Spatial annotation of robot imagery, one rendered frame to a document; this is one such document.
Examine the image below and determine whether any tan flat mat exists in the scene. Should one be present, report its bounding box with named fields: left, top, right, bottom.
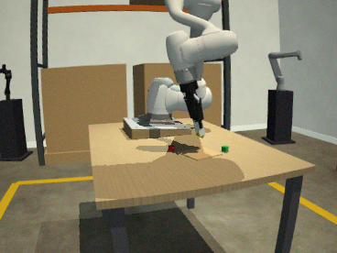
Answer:
left=178, top=148, right=222, bottom=160

